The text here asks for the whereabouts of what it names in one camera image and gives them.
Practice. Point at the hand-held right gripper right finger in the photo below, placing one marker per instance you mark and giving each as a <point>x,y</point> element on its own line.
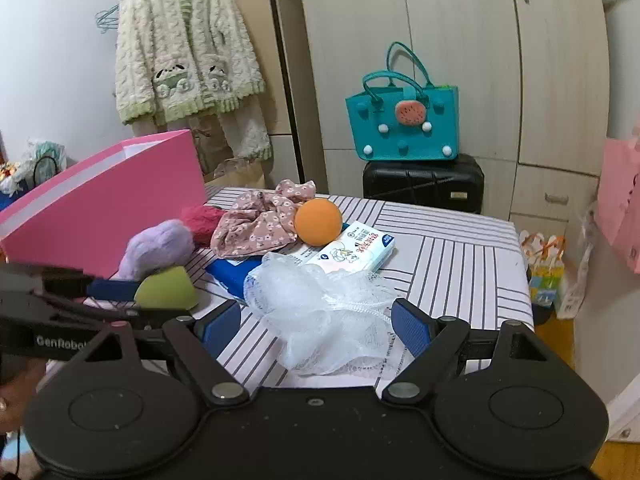
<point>411,326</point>

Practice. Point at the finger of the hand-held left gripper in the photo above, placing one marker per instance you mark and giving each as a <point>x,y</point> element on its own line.
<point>112,288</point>
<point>135,316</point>

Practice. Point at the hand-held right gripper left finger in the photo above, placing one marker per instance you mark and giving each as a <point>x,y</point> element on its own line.
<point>223,328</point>

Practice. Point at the green makeup sponge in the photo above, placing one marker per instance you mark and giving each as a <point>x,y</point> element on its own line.
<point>167,290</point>

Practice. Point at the blue tissue packet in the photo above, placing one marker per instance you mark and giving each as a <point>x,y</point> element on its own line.
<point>227,275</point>

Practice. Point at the purple plush toy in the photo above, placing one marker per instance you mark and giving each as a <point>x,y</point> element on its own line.
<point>155,247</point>

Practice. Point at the pink cardboard box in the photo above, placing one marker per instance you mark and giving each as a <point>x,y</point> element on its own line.
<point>100,200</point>

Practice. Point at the white mesh bath pouf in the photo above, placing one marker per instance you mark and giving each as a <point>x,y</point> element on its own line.
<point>320,310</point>

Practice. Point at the pink floral cloth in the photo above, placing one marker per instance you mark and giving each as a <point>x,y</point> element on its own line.
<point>250,225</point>

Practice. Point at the red strawberry plush toy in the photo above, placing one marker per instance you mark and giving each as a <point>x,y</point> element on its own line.
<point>200,220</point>

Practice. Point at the orange foam ball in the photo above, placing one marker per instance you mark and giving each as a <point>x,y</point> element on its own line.
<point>317,222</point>

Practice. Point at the person's left hand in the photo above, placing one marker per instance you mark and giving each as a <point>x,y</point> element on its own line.
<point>20,390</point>

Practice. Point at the striped tablecloth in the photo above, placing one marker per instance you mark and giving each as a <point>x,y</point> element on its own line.
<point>450,260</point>

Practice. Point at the colourful gift bag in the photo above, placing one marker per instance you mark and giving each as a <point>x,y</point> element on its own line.
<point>542,280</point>

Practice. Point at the black suitcase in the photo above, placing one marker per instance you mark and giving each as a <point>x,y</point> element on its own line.
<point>425,182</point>

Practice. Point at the white green plastic bag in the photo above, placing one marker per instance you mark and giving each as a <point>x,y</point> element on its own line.
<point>47,157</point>

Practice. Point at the clear plastic bag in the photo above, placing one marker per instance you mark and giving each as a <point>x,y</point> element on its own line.
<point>575,280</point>

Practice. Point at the teal felt handbag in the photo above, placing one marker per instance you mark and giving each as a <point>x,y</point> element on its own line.
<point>400,135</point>

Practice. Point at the cream knit pants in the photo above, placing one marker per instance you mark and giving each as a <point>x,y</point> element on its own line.
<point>245,130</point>

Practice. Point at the pink paper bag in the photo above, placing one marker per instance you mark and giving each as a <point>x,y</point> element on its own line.
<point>620,200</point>

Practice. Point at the cream green knit cardigan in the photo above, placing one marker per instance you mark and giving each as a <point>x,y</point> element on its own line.
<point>165,50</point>

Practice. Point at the beige wardrobe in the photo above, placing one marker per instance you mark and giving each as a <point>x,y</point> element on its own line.
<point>460,35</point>

